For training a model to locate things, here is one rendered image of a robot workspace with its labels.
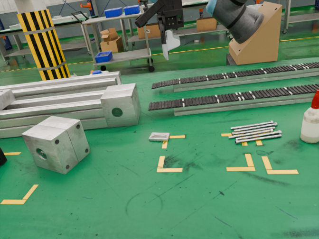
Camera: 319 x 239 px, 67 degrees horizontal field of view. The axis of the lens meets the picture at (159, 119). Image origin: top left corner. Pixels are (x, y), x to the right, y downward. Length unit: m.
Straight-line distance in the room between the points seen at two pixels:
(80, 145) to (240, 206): 0.38
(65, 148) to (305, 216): 0.48
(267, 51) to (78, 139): 0.86
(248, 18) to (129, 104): 0.68
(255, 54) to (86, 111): 0.75
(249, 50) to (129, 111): 0.64
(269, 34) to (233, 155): 0.69
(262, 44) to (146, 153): 0.74
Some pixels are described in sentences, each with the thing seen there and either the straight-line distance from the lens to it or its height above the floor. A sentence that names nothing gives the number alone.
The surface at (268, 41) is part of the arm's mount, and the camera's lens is 1.14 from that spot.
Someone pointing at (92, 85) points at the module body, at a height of 0.85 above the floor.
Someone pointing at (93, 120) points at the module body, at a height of 0.81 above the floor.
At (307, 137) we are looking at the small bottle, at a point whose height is 0.79.
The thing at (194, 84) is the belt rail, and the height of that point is 0.80.
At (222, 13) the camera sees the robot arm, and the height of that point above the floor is 0.99.
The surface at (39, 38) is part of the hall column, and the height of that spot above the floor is 0.74.
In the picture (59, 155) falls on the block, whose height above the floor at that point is 0.83.
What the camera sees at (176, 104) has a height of 0.81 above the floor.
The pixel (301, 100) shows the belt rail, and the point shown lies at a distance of 0.79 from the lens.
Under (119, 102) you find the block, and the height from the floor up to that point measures 0.86.
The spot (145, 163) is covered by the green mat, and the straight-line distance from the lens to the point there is 0.55.
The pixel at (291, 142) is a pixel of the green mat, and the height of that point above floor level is 0.78.
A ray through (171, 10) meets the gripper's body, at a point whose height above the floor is 1.06.
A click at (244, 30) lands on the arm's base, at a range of 1.15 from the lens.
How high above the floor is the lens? 1.12
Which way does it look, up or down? 28 degrees down
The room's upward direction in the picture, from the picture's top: 9 degrees counter-clockwise
